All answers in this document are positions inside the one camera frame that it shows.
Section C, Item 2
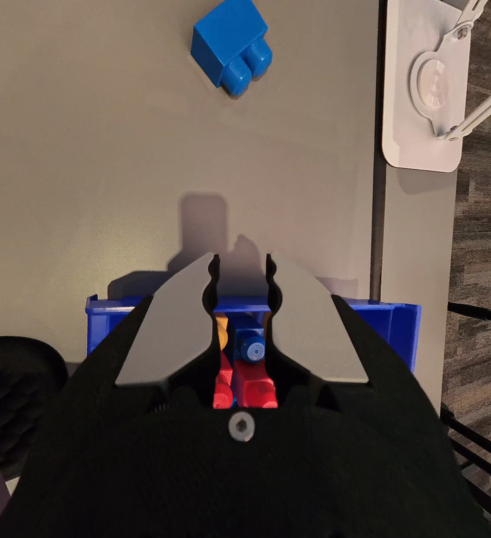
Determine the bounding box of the black sign easel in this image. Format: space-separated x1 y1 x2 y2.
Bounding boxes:
441 300 491 532

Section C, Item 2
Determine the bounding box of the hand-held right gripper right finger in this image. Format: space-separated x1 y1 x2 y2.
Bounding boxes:
266 251 370 384

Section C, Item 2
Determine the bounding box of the blue mega block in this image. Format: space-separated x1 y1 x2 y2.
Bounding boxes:
190 0 274 100
233 314 267 365

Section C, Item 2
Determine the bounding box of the red mega block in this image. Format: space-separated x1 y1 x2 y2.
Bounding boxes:
213 351 234 409
234 361 280 409

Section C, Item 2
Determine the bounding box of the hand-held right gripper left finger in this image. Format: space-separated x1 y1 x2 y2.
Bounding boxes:
114 252 221 386

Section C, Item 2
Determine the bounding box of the blue plastic bin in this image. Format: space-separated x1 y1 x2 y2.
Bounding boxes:
85 294 422 375

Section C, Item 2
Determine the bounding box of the instruction sheet on white stand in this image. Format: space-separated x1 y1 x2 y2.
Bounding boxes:
382 0 491 173

